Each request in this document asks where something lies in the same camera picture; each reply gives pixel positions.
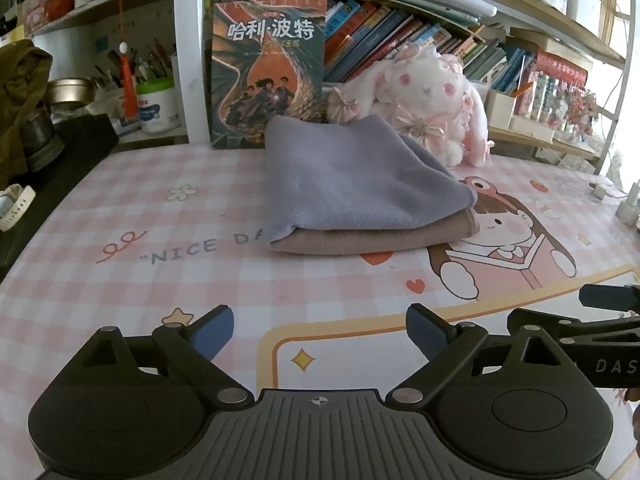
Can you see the red-topped figurine display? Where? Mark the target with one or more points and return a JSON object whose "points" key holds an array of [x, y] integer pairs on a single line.
{"points": [[555, 95]]}

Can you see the red tassel ornament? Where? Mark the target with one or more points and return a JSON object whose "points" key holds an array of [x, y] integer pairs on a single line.
{"points": [[129, 90]]}

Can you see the dark metal pot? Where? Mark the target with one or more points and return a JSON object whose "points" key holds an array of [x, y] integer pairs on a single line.
{"points": [[42, 137]]}

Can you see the white wristwatch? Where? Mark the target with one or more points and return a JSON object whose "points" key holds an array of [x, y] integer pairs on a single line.
{"points": [[15, 207]]}

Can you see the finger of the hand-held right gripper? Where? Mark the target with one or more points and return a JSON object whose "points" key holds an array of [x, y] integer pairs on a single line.
{"points": [[610, 297], [575, 322]]}

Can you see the small white adapter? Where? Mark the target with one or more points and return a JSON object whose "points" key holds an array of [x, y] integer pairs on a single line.
{"points": [[600, 192]]}

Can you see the beige and purple fleece garment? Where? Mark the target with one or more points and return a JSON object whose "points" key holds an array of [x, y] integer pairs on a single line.
{"points": [[350, 180]]}

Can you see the white tub with green lid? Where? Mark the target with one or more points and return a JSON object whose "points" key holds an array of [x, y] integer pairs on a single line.
{"points": [[157, 112]]}

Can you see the round metal tin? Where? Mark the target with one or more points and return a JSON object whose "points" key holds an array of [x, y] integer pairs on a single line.
{"points": [[70, 92]]}

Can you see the white pen cup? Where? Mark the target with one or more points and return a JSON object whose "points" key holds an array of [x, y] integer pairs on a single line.
{"points": [[107, 107]]}

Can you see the bunch of pens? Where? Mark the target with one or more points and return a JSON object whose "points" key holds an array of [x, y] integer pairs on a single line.
{"points": [[145, 65]]}

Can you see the olive brown bag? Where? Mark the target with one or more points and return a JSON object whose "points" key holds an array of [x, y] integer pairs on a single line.
{"points": [[20, 90]]}

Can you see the red round jar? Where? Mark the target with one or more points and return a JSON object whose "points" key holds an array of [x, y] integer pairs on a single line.
{"points": [[60, 2]]}

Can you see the row of colourful books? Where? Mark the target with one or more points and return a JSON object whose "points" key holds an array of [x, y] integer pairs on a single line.
{"points": [[365, 40]]}

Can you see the small white storage box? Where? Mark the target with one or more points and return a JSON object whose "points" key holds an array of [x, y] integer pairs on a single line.
{"points": [[500, 110]]}

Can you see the large dragon cover book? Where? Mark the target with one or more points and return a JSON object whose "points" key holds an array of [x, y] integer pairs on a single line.
{"points": [[265, 60]]}

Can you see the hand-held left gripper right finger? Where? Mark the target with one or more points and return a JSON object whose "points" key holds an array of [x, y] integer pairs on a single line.
{"points": [[427, 330]]}

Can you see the white shelf unit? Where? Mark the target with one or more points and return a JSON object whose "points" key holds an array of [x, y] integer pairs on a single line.
{"points": [[187, 60]]}

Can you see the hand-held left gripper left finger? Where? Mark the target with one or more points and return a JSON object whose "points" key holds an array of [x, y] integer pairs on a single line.
{"points": [[215, 332]]}

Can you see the black box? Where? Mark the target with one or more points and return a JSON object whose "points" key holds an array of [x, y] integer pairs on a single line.
{"points": [[60, 165]]}

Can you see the white and pink plush bunny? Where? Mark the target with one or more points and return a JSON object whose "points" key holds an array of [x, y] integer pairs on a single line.
{"points": [[430, 85]]}

